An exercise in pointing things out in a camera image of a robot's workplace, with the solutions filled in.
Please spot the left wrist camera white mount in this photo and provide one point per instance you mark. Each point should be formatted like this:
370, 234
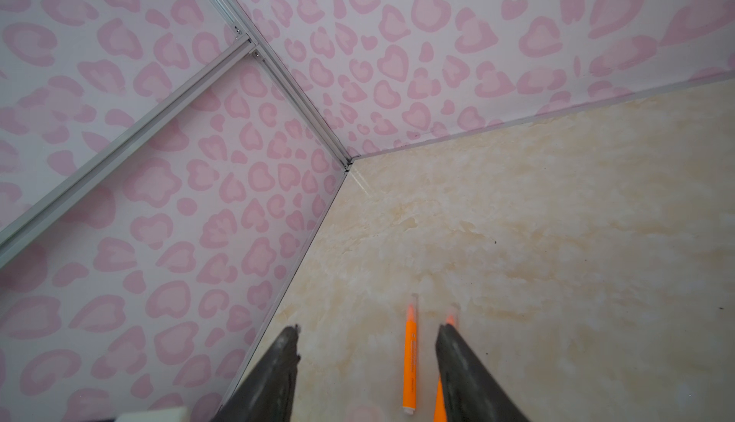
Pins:
177, 414

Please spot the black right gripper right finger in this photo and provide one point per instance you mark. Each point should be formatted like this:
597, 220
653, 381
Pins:
469, 391

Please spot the aluminium corner frame post left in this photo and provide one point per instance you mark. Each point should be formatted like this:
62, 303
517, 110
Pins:
243, 26

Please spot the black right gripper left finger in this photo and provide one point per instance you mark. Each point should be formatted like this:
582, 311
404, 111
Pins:
267, 393

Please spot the aluminium diagonal frame bar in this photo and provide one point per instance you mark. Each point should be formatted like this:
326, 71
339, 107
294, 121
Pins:
50, 208

